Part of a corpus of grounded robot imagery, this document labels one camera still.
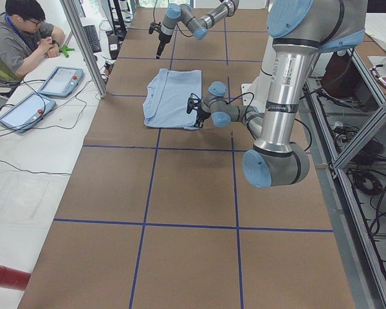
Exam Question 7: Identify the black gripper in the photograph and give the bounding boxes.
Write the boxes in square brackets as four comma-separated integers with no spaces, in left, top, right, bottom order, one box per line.
[194,110,211,128]
[156,32,170,59]

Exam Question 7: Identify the light blue polo shirt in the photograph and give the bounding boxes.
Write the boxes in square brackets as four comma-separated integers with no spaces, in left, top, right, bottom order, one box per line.
[143,68,202,130]

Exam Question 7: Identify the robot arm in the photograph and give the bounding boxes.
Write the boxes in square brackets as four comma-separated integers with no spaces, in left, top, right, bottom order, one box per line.
[149,0,239,59]
[187,1,367,188]

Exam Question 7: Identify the black keyboard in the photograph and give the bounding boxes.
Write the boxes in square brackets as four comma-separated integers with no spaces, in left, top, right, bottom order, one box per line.
[83,24,102,53]

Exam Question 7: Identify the green plastic object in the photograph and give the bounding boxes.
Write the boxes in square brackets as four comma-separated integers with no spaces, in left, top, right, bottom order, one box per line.
[59,45,75,58]

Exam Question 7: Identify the far blue teach pendant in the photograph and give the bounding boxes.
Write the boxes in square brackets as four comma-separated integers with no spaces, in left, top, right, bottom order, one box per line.
[37,66,84,98]

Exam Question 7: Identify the blue teach pendant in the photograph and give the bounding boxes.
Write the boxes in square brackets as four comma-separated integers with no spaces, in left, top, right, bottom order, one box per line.
[0,93,56,132]
[37,66,84,98]

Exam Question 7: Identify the near blue teach pendant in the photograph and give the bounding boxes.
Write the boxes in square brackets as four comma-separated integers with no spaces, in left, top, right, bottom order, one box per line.
[0,93,56,132]

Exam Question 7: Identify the seated person grey shirt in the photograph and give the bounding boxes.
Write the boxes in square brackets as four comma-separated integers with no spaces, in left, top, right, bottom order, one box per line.
[0,1,65,89]

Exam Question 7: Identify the red cylinder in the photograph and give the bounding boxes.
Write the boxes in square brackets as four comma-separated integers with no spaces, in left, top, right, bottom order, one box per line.
[0,265,31,291]

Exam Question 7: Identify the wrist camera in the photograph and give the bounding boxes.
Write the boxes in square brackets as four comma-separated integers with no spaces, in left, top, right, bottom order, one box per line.
[148,21,161,35]
[187,93,202,114]

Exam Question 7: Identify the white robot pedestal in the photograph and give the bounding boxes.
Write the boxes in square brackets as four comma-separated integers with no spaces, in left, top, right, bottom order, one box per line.
[241,35,276,113]

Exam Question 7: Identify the aluminium frame post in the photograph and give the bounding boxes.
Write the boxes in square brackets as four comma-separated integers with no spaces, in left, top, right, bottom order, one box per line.
[60,0,108,98]

